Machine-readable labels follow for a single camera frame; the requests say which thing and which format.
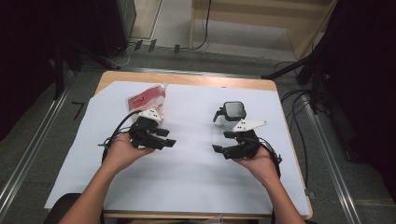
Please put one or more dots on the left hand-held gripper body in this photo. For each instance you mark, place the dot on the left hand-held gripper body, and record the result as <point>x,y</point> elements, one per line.
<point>144,127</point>

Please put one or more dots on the person's right hand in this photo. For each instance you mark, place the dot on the person's right hand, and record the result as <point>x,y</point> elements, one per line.
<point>263,165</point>

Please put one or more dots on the short metal floor rail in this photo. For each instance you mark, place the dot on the short metal floor rail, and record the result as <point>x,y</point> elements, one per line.
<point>186,72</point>

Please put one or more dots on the person's left hand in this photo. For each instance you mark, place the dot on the person's left hand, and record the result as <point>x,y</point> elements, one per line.
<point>120,154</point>

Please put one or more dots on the wooden shelf frame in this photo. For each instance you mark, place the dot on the wooden shelf frame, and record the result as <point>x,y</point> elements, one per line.
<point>249,18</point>

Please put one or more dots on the clear container with black lid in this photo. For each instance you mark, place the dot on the clear container with black lid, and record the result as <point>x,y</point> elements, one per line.
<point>234,111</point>

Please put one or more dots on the wooden table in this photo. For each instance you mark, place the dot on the wooden table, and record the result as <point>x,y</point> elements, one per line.
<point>186,79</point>

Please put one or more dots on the black tape strip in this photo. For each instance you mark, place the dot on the black tape strip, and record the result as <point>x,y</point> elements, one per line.
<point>176,48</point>
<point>138,45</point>
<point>152,45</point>

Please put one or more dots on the black stand with long legs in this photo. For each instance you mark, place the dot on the black stand with long legs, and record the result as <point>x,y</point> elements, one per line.
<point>59,71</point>

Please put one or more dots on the white paper sheet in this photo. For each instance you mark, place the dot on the white paper sheet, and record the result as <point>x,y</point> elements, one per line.
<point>186,174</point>

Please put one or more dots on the dark curtain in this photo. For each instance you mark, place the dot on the dark curtain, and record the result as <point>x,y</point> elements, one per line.
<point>25,62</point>
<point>367,77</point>

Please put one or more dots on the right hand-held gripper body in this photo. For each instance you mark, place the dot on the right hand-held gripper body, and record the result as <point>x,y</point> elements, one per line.
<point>246,146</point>

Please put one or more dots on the black chair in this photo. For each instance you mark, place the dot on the black chair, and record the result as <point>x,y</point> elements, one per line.
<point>59,207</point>

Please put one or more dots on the black cabinet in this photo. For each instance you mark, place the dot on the black cabinet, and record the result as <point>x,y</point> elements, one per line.
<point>115,25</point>

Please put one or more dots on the red and white pouch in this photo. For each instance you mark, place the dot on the red and white pouch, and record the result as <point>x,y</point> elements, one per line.
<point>149,98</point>

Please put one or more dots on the long metal floor rail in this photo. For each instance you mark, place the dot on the long metal floor rail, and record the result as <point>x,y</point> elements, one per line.
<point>31,152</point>
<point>336,161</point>

